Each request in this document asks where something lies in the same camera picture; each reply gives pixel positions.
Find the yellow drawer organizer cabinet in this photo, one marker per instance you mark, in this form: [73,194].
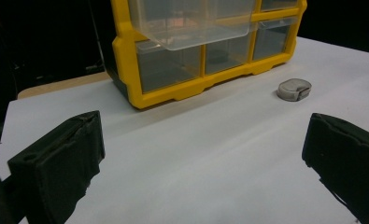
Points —
[126,62]

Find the white table cover sheet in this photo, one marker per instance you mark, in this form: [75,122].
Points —
[204,155]

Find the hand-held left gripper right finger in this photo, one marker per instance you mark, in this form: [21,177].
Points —
[347,155]

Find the clear plastic drawer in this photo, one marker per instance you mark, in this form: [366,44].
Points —
[191,21]
[227,56]
[278,4]
[272,42]
[166,67]

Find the small grey metal part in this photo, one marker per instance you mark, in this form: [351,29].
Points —
[293,89]

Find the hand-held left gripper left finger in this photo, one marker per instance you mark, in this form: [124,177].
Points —
[57,168]

